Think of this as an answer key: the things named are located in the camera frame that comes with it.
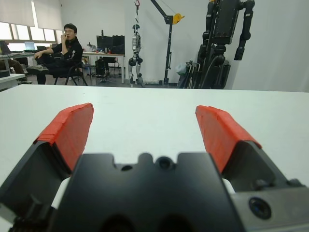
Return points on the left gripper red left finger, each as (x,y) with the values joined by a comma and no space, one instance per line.
(67,130)

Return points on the black gantry crane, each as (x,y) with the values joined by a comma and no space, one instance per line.
(169,53)

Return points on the white plastic bag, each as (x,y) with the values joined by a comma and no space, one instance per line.
(181,68)

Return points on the person with dark trousers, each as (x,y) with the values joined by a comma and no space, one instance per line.
(102,67)

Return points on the person in black clothes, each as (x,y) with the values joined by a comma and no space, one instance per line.
(70,48)

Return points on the silver hanging humanoid robot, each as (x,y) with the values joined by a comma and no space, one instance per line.
(136,42)

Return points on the black monitor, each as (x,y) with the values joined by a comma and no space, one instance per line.
(104,42)

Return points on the white roller blind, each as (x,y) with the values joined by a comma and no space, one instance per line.
(48,14)
(17,12)

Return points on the small white table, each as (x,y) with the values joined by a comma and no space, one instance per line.
(12,79)

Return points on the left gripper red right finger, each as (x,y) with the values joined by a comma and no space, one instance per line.
(217,133)

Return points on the long white desk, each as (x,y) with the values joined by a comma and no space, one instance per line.
(21,55)

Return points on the laptop with dark lid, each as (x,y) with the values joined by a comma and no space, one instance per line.
(4,47)

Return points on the laptop with bright screen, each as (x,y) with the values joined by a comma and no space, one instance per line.
(30,46)

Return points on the white desk with monitors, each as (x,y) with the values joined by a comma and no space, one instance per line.
(103,55)

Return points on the stack of folded black chairs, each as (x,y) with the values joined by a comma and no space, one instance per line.
(192,73)

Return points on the large black humanoid robot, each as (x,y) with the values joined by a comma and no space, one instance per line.
(225,21)

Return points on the black folding chair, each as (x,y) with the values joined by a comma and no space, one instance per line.
(72,75)

